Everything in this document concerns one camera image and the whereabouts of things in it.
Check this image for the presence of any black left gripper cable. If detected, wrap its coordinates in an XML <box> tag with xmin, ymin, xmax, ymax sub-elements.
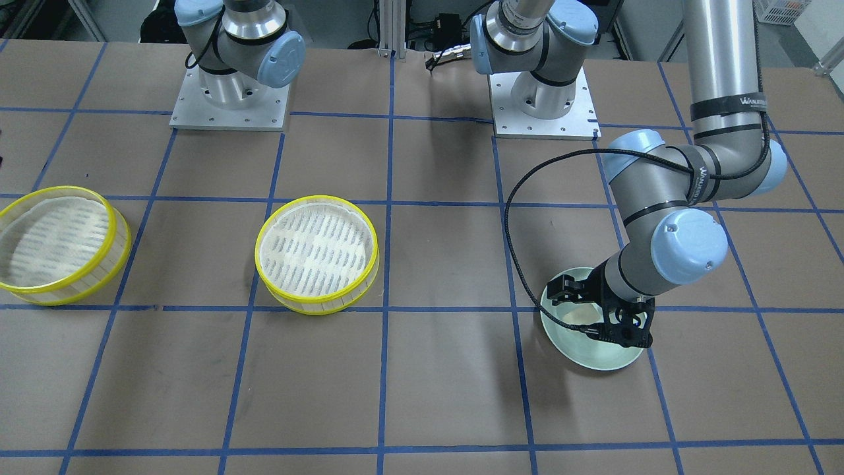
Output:
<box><xmin>504</xmin><ymin>146</ymin><xmax>693</xmax><ymax>331</ymax></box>

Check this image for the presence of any yellow steamer basket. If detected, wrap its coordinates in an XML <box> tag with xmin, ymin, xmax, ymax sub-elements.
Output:
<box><xmin>1</xmin><ymin>185</ymin><xmax>133</xmax><ymax>306</ymax></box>
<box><xmin>254</xmin><ymin>195</ymin><xmax>380</xmax><ymax>315</ymax></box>

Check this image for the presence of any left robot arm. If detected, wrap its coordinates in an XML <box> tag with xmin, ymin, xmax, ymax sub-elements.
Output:
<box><xmin>531</xmin><ymin>1</ymin><xmax>787</xmax><ymax>348</ymax></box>

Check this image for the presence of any aluminium frame post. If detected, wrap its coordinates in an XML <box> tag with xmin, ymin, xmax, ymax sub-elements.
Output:
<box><xmin>377</xmin><ymin>0</ymin><xmax>407</xmax><ymax>62</ymax></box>

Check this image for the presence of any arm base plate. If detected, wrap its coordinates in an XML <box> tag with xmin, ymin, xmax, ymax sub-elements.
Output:
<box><xmin>488</xmin><ymin>68</ymin><xmax>602</xmax><ymax>141</ymax></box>
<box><xmin>169</xmin><ymin>67</ymin><xmax>291</xmax><ymax>132</ymax></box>

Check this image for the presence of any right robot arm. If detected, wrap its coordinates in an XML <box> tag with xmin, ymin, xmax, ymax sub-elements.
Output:
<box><xmin>174</xmin><ymin>1</ymin><xmax>307</xmax><ymax>89</ymax></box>

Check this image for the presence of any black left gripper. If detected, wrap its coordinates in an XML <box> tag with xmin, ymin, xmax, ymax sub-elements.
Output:
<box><xmin>545</xmin><ymin>264</ymin><xmax>655</xmax><ymax>348</ymax></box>

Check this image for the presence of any pale green plate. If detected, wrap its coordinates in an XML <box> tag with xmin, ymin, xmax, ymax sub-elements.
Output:
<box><xmin>541</xmin><ymin>290</ymin><xmax>644</xmax><ymax>371</ymax></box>

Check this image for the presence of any white steamed bun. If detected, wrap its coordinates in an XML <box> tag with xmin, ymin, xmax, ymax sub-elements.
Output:
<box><xmin>561</xmin><ymin>305</ymin><xmax>603</xmax><ymax>327</ymax></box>

